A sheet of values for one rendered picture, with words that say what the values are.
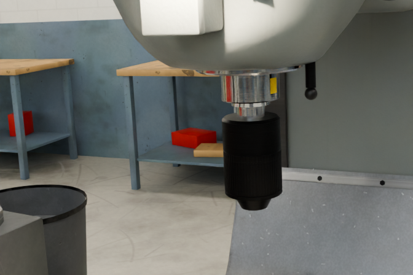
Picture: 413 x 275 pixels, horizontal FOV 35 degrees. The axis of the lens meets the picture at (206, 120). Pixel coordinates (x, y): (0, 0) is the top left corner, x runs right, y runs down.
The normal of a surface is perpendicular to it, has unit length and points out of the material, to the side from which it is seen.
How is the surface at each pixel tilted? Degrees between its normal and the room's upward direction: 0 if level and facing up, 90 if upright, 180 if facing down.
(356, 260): 63
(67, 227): 94
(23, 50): 90
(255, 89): 90
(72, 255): 94
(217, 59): 131
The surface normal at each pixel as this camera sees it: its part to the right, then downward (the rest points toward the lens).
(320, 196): -0.40, -0.28
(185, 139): -0.70, 0.17
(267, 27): 0.07, 0.52
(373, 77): -0.41, 0.19
